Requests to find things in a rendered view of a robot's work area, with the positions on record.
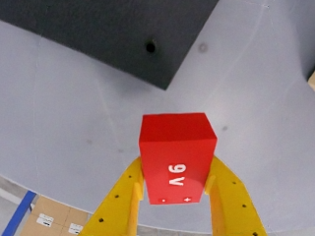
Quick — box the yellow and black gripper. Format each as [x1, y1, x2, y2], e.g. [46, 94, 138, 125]
[78, 155, 268, 236]

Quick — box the light wood drawer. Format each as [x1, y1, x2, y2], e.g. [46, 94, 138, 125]
[307, 72, 315, 92]

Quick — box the red 9v battery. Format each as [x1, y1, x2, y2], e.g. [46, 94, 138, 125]
[139, 112, 218, 205]

